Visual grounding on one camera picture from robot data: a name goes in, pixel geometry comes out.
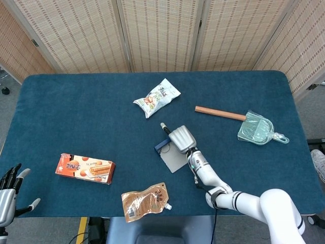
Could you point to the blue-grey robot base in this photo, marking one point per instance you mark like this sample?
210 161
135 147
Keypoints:
160 230

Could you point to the black framed eyeglasses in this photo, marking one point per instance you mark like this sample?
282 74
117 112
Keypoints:
166 150

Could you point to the black caster wheel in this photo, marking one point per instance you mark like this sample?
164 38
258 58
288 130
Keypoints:
5 90

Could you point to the white grey sneaker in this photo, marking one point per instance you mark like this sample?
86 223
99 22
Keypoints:
319 162

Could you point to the green plastic scoop in bag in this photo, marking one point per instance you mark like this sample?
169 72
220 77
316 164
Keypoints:
256 130

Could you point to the woven bamboo folding screen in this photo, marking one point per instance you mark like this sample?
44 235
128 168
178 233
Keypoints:
162 33

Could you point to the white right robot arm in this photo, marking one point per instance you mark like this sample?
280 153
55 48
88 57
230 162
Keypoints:
254 200

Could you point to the brown spout pouch white cap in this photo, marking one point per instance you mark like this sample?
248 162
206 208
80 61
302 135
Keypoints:
144 202

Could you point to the brown wooden rod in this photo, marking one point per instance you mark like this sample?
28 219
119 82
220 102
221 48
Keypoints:
218 113

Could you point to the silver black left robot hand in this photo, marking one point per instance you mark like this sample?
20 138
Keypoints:
6 203

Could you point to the orange egg roll biscuit box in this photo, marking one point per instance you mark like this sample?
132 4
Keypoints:
83 168

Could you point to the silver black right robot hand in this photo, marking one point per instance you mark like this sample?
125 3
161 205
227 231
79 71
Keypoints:
181 139

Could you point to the white green snack bag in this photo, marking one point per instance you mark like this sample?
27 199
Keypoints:
156 97

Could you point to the blue velvet tablecloth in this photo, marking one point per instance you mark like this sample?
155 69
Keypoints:
89 122

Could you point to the black floor equipment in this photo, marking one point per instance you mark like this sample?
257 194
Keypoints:
316 143

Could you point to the metal screen hinge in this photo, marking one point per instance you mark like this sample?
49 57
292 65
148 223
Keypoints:
35 43
311 87

